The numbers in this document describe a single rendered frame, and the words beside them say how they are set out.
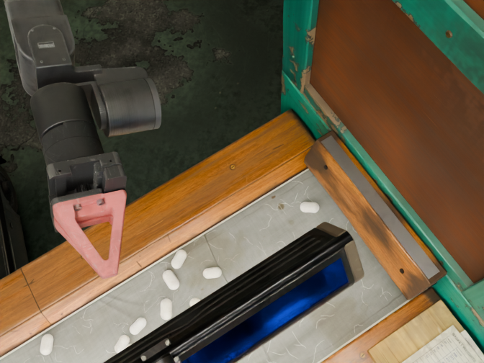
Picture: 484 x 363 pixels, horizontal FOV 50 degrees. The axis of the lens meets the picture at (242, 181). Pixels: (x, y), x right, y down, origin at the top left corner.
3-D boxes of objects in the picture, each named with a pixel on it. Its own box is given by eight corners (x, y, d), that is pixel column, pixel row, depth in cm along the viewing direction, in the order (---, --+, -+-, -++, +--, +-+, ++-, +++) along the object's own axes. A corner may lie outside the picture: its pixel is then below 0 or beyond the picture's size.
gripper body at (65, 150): (117, 213, 57) (99, 156, 59) (124, 167, 48) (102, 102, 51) (55, 228, 54) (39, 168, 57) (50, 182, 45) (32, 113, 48)
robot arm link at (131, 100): (29, 78, 61) (24, 26, 54) (126, 67, 66) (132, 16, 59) (53, 166, 57) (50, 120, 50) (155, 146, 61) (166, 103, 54)
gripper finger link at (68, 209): (140, 281, 53) (115, 202, 57) (148, 257, 47) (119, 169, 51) (73, 302, 51) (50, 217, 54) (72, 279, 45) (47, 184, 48)
